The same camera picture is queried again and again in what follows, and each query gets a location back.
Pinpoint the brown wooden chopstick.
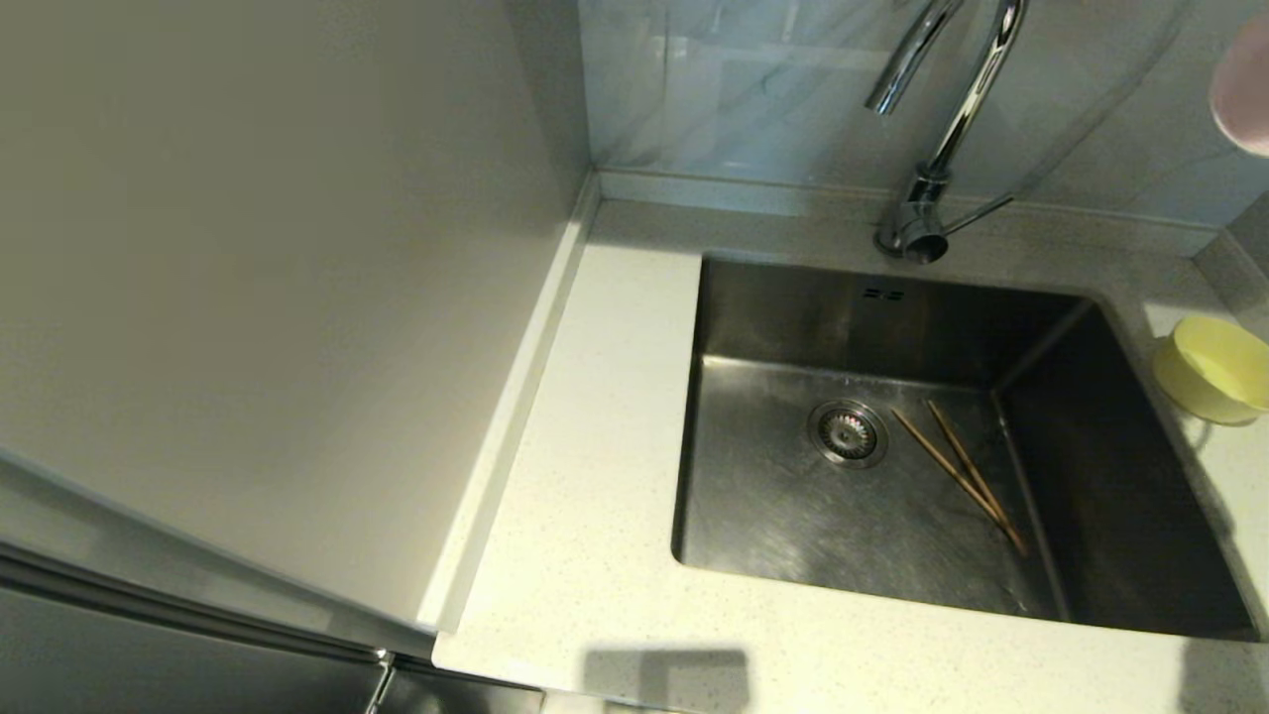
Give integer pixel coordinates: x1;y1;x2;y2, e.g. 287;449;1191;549
924;399;1014;529
889;408;1030;557

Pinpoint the grey base cabinet front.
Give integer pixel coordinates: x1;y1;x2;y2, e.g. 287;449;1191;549
385;659;544;714

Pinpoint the chrome cabinet door handle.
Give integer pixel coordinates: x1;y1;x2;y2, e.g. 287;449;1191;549
363;648;398;714

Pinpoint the yellow plastic bowl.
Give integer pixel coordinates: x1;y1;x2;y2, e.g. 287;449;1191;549
1152;315;1269;427

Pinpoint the grey tall cabinet door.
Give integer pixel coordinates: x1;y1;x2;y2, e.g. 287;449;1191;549
0;428;437;714

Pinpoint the stainless steel sink basin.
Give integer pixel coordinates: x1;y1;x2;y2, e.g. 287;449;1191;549
670;253;1265;644

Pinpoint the chrome gooseneck faucet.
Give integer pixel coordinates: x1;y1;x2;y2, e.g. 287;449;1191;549
863;0;1032;267

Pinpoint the pink plastic bowl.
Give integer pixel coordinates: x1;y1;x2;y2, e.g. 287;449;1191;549
1210;15;1269;158

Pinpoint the round metal drain strainer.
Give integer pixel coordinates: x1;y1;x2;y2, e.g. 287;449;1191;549
807;399;888;470

